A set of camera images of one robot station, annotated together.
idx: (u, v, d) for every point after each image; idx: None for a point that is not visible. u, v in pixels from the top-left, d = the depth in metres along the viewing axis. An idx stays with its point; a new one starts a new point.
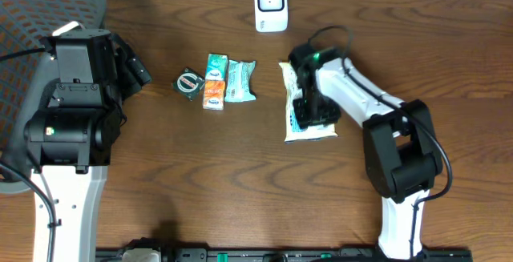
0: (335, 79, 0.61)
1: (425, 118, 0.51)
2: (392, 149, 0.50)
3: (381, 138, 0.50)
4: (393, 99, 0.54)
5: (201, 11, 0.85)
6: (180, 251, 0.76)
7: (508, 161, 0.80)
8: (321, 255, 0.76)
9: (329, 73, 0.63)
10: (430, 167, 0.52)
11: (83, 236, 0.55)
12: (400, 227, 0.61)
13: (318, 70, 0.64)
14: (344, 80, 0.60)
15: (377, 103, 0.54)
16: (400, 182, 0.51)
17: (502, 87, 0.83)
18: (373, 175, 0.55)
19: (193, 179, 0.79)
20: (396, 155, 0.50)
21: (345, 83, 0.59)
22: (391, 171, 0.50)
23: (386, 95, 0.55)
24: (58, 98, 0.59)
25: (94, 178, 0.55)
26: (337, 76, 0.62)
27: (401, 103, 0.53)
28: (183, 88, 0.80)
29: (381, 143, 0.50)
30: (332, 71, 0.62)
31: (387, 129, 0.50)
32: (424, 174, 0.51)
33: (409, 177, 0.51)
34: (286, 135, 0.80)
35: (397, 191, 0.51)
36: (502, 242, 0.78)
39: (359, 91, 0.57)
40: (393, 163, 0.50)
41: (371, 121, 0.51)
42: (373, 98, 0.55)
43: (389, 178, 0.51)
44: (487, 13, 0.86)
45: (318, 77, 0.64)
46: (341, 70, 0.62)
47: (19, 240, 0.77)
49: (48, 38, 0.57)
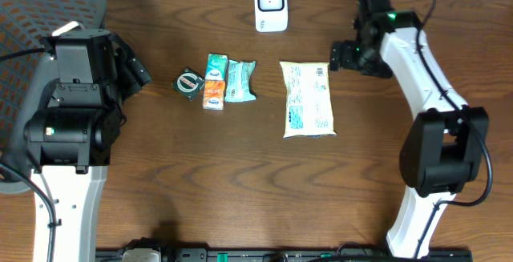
0: (404, 52, 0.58)
1: (483, 127, 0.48)
2: (437, 147, 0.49)
3: (431, 133, 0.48)
4: (457, 98, 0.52)
5: (200, 11, 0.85)
6: (180, 251, 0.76)
7: (508, 161, 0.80)
8: (321, 255, 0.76)
9: (400, 42, 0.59)
10: (465, 173, 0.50)
11: (83, 236, 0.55)
12: (413, 225, 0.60)
13: (392, 36, 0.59)
14: (413, 58, 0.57)
15: (440, 98, 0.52)
16: (430, 177, 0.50)
17: (502, 87, 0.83)
18: (407, 164, 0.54)
19: (193, 179, 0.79)
20: (438, 153, 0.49)
21: (413, 61, 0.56)
22: (425, 166, 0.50)
23: (452, 91, 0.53)
24: (58, 98, 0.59)
25: (94, 178, 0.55)
26: (406, 48, 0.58)
27: (463, 106, 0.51)
28: (183, 88, 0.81)
29: (430, 138, 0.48)
30: (404, 42, 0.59)
31: (440, 126, 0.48)
32: (457, 178, 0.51)
33: (441, 176, 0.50)
34: (284, 135, 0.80)
35: (425, 185, 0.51)
36: (502, 242, 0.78)
39: (425, 75, 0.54)
40: (431, 159, 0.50)
41: (427, 114, 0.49)
42: (438, 91, 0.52)
43: (422, 172, 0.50)
44: (487, 13, 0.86)
45: (388, 42, 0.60)
46: (412, 44, 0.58)
47: (19, 240, 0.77)
49: (48, 38, 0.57)
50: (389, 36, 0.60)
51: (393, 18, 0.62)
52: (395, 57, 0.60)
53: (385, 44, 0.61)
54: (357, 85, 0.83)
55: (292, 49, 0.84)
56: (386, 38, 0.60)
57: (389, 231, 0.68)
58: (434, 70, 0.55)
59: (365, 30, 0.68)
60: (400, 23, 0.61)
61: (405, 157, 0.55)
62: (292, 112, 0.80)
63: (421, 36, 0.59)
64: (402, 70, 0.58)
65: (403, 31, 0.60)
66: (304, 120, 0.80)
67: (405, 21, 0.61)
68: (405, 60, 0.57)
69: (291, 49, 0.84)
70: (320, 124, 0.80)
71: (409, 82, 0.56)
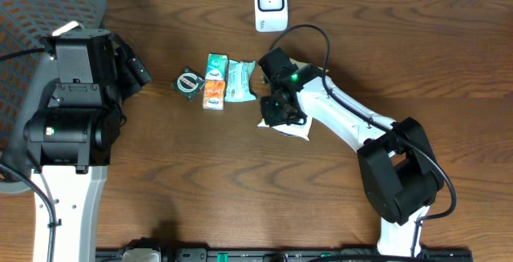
0: (319, 101, 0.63)
1: (421, 135, 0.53)
2: (392, 175, 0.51)
3: (378, 165, 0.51)
4: (383, 119, 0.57)
5: (200, 10, 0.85)
6: (180, 251, 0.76)
7: (508, 161, 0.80)
8: (321, 255, 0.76)
9: (311, 94, 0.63)
10: (430, 183, 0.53)
11: (83, 235, 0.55)
12: (401, 237, 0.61)
13: (300, 94, 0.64)
14: (329, 102, 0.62)
15: (369, 126, 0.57)
16: (405, 204, 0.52)
17: (502, 87, 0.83)
18: (377, 199, 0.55)
19: (193, 179, 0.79)
20: (396, 179, 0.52)
21: (330, 106, 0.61)
22: (393, 197, 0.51)
23: (375, 115, 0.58)
24: (58, 98, 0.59)
25: (94, 178, 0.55)
26: (320, 97, 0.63)
27: (393, 123, 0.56)
28: (183, 88, 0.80)
29: (379, 170, 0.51)
30: (313, 93, 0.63)
31: (381, 155, 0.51)
32: (426, 194, 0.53)
33: (413, 198, 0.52)
34: (259, 123, 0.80)
35: (403, 213, 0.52)
36: (502, 241, 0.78)
39: (345, 114, 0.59)
40: (394, 189, 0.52)
41: (366, 148, 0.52)
42: (364, 122, 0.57)
43: (393, 203, 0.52)
44: (487, 13, 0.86)
45: (300, 98, 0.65)
46: (323, 90, 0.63)
47: (19, 240, 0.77)
49: (48, 38, 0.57)
50: (300, 95, 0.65)
51: (296, 78, 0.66)
52: (313, 106, 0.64)
53: (301, 102, 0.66)
54: (357, 86, 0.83)
55: (292, 49, 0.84)
56: (300, 96, 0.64)
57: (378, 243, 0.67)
58: (351, 105, 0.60)
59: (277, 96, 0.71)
60: (304, 76, 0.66)
61: (373, 196, 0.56)
62: None
63: (326, 81, 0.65)
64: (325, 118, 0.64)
65: (310, 84, 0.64)
66: None
67: (308, 75, 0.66)
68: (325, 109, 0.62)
69: (291, 50, 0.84)
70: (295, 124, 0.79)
71: (338, 126, 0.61)
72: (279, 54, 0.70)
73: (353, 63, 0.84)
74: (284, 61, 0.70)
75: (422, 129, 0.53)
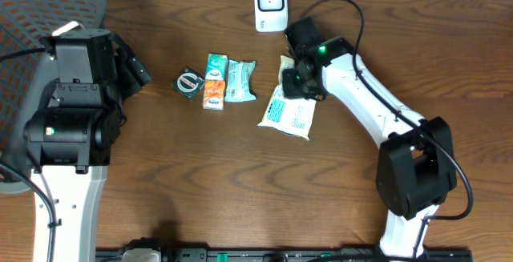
0: (345, 80, 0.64)
1: (444, 137, 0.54)
2: (410, 172, 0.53)
3: (401, 161, 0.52)
4: (412, 115, 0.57)
5: (200, 10, 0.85)
6: (180, 251, 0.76)
7: (508, 161, 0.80)
8: (321, 255, 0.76)
9: (339, 72, 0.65)
10: (442, 183, 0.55)
11: (83, 235, 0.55)
12: (405, 235, 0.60)
13: (326, 68, 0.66)
14: (357, 85, 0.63)
15: (395, 119, 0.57)
16: (415, 199, 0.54)
17: (502, 87, 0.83)
18: (387, 191, 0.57)
19: (193, 179, 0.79)
20: (414, 175, 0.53)
21: (357, 88, 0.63)
22: (406, 192, 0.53)
23: (405, 109, 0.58)
24: (58, 98, 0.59)
25: (94, 178, 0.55)
26: (347, 77, 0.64)
27: (421, 121, 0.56)
28: (183, 88, 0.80)
29: (401, 166, 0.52)
30: (342, 72, 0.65)
31: (406, 151, 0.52)
32: (437, 193, 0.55)
33: (424, 195, 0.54)
34: (259, 123, 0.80)
35: (412, 208, 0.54)
36: (502, 241, 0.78)
39: (373, 101, 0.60)
40: (410, 185, 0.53)
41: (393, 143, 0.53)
42: (392, 114, 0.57)
43: (405, 198, 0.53)
44: (487, 13, 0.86)
45: (327, 73, 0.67)
46: (352, 71, 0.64)
47: (19, 240, 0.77)
49: (48, 38, 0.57)
50: (325, 70, 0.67)
51: (324, 52, 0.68)
52: (339, 84, 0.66)
53: (327, 78, 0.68)
54: None
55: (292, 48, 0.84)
56: (325, 71, 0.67)
57: (381, 239, 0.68)
58: (379, 92, 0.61)
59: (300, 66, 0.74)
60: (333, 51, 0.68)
61: (384, 187, 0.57)
62: (274, 104, 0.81)
63: (357, 61, 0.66)
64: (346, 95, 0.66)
65: (339, 62, 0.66)
66: (282, 115, 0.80)
67: (337, 51, 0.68)
68: (351, 89, 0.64)
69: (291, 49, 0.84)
70: (294, 125, 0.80)
71: (361, 108, 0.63)
72: (308, 26, 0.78)
73: None
74: (310, 32, 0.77)
75: (446, 130, 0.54)
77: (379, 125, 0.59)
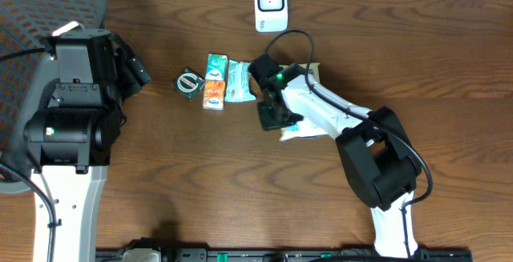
0: (301, 97, 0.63)
1: (394, 122, 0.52)
2: (369, 161, 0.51)
3: (355, 151, 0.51)
4: (361, 110, 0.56)
5: (200, 10, 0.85)
6: (180, 251, 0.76)
7: (508, 161, 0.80)
8: (321, 255, 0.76)
9: (293, 91, 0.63)
10: (408, 169, 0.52)
11: (83, 236, 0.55)
12: (392, 231, 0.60)
13: (284, 90, 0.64)
14: (310, 98, 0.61)
15: (345, 116, 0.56)
16: (384, 190, 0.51)
17: (502, 87, 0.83)
18: (357, 187, 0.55)
19: (193, 179, 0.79)
20: (373, 165, 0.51)
21: (312, 100, 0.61)
22: (373, 183, 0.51)
23: (353, 106, 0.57)
24: (58, 98, 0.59)
25: (94, 178, 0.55)
26: (302, 94, 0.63)
27: (369, 112, 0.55)
28: (183, 88, 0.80)
29: (357, 156, 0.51)
30: (296, 89, 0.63)
31: (358, 140, 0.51)
32: (405, 179, 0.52)
33: (393, 183, 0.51)
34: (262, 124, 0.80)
35: (382, 199, 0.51)
36: (502, 241, 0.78)
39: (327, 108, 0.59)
40: (372, 175, 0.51)
41: (344, 136, 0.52)
42: (341, 112, 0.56)
43: (373, 189, 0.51)
44: (487, 13, 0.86)
45: (284, 95, 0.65)
46: (305, 86, 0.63)
47: (19, 240, 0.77)
49: (48, 38, 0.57)
50: (283, 93, 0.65)
51: (280, 78, 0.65)
52: (300, 105, 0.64)
53: (288, 100, 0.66)
54: (357, 86, 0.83)
55: (292, 48, 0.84)
56: (284, 94, 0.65)
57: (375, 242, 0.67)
58: (332, 98, 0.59)
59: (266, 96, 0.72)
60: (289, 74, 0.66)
61: (353, 183, 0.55)
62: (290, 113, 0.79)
63: (310, 78, 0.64)
64: (311, 113, 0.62)
65: (293, 81, 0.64)
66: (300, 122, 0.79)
67: (293, 74, 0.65)
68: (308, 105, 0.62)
69: (291, 49, 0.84)
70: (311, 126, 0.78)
71: (320, 120, 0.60)
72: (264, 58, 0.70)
73: (353, 63, 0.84)
74: (269, 65, 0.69)
75: (395, 115, 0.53)
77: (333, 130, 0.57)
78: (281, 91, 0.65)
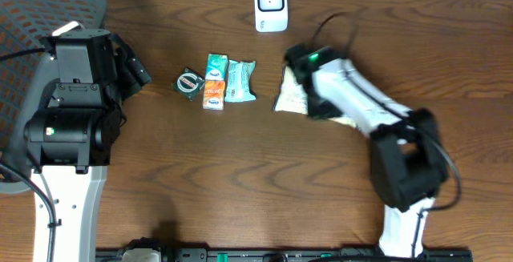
0: (336, 82, 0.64)
1: (432, 127, 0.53)
2: (399, 162, 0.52)
3: (388, 150, 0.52)
4: (397, 107, 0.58)
5: (200, 10, 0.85)
6: (180, 251, 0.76)
7: (508, 161, 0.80)
8: (321, 255, 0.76)
9: (328, 75, 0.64)
10: (435, 175, 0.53)
11: (83, 236, 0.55)
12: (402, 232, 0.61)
13: (317, 73, 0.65)
14: (345, 85, 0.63)
15: (381, 110, 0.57)
16: (408, 189, 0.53)
17: (502, 87, 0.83)
18: (380, 184, 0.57)
19: (193, 179, 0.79)
20: (404, 166, 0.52)
21: (346, 87, 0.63)
22: (398, 183, 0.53)
23: (390, 102, 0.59)
24: (58, 98, 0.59)
25: (94, 178, 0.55)
26: (336, 78, 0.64)
27: (406, 111, 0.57)
28: (183, 88, 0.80)
29: (389, 155, 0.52)
30: (331, 74, 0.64)
31: (393, 140, 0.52)
32: (430, 184, 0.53)
33: (417, 187, 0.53)
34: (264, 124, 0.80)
35: (404, 198, 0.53)
36: (502, 242, 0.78)
39: (361, 98, 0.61)
40: (400, 175, 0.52)
41: (379, 132, 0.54)
42: (377, 106, 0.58)
43: (397, 187, 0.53)
44: (487, 13, 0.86)
45: (318, 78, 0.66)
46: (341, 73, 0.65)
47: (20, 240, 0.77)
49: (48, 38, 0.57)
50: (317, 75, 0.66)
51: (314, 59, 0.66)
52: (331, 89, 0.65)
53: (318, 83, 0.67)
54: None
55: None
56: (316, 76, 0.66)
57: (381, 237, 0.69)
58: (367, 90, 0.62)
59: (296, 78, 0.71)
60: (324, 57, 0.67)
61: (377, 179, 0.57)
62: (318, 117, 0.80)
63: (345, 63, 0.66)
64: (341, 98, 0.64)
65: (329, 66, 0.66)
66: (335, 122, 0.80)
67: (328, 58, 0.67)
68: (341, 90, 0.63)
69: None
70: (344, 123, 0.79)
71: (353, 108, 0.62)
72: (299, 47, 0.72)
73: (353, 63, 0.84)
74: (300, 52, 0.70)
75: (434, 121, 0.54)
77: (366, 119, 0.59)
78: (315, 74, 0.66)
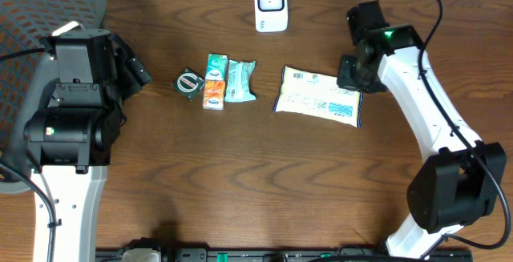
0: (406, 77, 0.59)
1: (498, 166, 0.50)
2: (450, 190, 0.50)
3: (444, 176, 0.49)
4: (470, 133, 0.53)
5: (200, 10, 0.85)
6: (180, 251, 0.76)
7: (508, 161, 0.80)
8: (321, 255, 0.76)
9: (401, 66, 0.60)
10: (478, 210, 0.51)
11: (83, 235, 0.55)
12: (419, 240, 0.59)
13: (389, 58, 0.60)
14: (417, 85, 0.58)
15: (450, 134, 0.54)
16: (446, 218, 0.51)
17: (502, 87, 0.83)
18: (417, 202, 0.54)
19: (193, 179, 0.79)
20: (453, 195, 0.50)
21: (417, 89, 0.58)
22: (440, 211, 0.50)
23: (463, 125, 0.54)
24: (58, 98, 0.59)
25: (93, 178, 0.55)
26: (408, 73, 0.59)
27: (478, 141, 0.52)
28: (183, 88, 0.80)
29: (443, 181, 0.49)
30: (405, 66, 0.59)
31: (453, 168, 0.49)
32: (470, 217, 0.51)
33: (457, 217, 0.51)
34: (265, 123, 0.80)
35: (438, 224, 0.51)
36: (502, 242, 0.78)
39: (432, 106, 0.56)
40: (445, 202, 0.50)
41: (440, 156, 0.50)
42: (447, 125, 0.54)
43: (436, 214, 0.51)
44: (487, 13, 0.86)
45: (387, 64, 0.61)
46: (415, 70, 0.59)
47: (20, 240, 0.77)
49: (48, 38, 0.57)
50: (387, 59, 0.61)
51: (389, 37, 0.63)
52: (397, 79, 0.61)
53: (383, 66, 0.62)
54: None
55: (292, 48, 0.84)
56: (383, 59, 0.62)
57: (389, 237, 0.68)
58: (441, 97, 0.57)
59: (361, 50, 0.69)
60: (399, 39, 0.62)
61: (415, 196, 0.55)
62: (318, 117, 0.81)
63: (423, 58, 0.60)
64: (406, 95, 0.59)
65: (404, 54, 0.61)
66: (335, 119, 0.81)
67: (403, 42, 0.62)
68: (410, 90, 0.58)
69: (291, 49, 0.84)
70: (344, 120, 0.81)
71: (416, 111, 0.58)
72: (373, 9, 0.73)
73: None
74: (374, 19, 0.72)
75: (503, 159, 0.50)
77: (432, 134, 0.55)
78: (384, 56, 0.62)
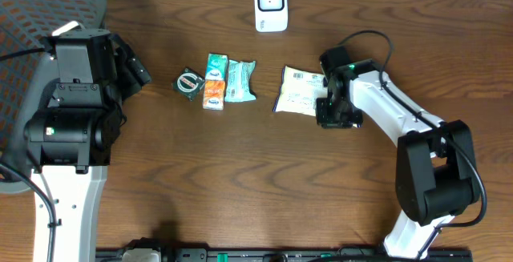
0: (371, 91, 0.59)
1: (466, 141, 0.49)
2: (428, 171, 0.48)
3: (418, 156, 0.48)
4: (432, 118, 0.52)
5: (200, 10, 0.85)
6: (180, 251, 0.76)
7: (507, 161, 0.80)
8: (321, 255, 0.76)
9: (365, 84, 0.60)
10: (465, 191, 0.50)
11: (83, 236, 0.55)
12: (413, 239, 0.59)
13: (354, 81, 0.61)
14: (380, 93, 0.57)
15: (414, 119, 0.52)
16: (434, 203, 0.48)
17: (502, 87, 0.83)
18: (402, 196, 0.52)
19: (193, 179, 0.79)
20: (430, 175, 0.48)
21: (381, 96, 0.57)
22: (424, 194, 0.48)
23: (425, 112, 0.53)
24: (58, 98, 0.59)
25: (94, 178, 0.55)
26: (372, 87, 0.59)
27: (441, 122, 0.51)
28: (183, 88, 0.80)
29: (418, 161, 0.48)
30: (368, 82, 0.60)
31: (424, 147, 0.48)
32: (458, 200, 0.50)
33: (443, 200, 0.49)
34: (265, 123, 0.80)
35: (430, 213, 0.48)
36: (502, 242, 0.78)
39: (395, 105, 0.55)
40: (427, 186, 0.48)
41: (407, 137, 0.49)
42: (409, 114, 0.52)
43: (423, 201, 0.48)
44: (487, 13, 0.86)
45: (353, 86, 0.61)
46: (377, 83, 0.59)
47: (20, 240, 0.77)
49: (48, 38, 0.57)
50: (353, 83, 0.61)
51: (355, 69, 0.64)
52: (365, 102, 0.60)
53: (353, 92, 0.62)
54: None
55: (292, 48, 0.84)
56: (352, 85, 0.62)
57: (386, 237, 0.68)
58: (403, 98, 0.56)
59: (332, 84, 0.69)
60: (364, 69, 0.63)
61: (401, 191, 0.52)
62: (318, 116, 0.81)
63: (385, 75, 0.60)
64: (375, 110, 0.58)
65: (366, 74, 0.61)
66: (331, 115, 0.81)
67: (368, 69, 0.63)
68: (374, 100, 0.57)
69: (291, 49, 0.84)
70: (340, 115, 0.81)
71: (383, 118, 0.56)
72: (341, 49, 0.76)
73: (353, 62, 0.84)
74: (344, 57, 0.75)
75: (470, 134, 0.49)
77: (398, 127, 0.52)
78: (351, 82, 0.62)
